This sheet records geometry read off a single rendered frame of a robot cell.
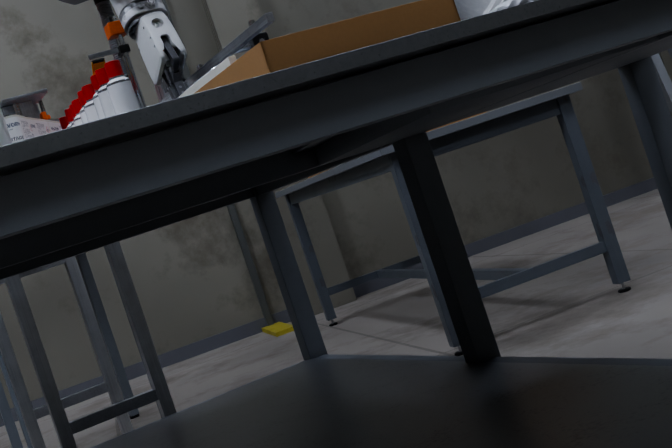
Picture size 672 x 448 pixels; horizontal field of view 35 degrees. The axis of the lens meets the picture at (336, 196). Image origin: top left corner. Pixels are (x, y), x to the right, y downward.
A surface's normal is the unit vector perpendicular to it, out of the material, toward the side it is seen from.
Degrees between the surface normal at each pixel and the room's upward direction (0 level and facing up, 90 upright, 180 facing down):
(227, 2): 90
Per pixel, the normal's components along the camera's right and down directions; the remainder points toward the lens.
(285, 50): 0.40, -0.13
